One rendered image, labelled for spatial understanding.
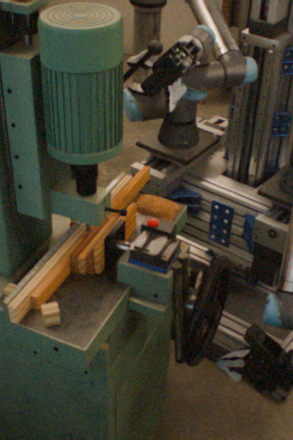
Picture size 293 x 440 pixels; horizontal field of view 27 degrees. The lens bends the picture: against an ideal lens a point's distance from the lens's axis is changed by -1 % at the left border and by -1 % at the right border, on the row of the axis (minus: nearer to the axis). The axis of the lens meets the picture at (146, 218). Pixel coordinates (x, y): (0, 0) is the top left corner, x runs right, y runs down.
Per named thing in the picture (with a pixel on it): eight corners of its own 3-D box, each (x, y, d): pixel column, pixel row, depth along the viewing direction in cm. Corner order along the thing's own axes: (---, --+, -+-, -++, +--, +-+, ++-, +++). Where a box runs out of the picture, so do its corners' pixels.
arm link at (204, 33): (216, 55, 167) (219, 25, 162) (203, 69, 159) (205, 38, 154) (190, 50, 170) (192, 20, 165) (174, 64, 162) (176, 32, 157)
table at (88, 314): (124, 385, 131) (124, 367, 128) (6, 338, 141) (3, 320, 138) (217, 230, 176) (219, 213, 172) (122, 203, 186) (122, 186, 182)
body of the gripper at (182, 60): (168, 47, 142) (187, 31, 151) (144, 68, 147) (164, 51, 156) (189, 72, 143) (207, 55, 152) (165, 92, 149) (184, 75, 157)
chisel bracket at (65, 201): (99, 232, 150) (98, 204, 145) (50, 217, 155) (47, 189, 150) (112, 216, 156) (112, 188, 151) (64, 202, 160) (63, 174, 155)
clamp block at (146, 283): (166, 308, 146) (167, 279, 141) (116, 290, 151) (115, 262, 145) (189, 271, 157) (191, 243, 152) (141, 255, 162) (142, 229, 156)
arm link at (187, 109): (202, 119, 214) (205, 83, 206) (167, 125, 210) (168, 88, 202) (188, 105, 223) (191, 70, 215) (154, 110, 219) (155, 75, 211)
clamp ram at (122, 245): (131, 276, 150) (131, 247, 145) (104, 266, 152) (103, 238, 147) (146, 254, 157) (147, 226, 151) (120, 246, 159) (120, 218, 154)
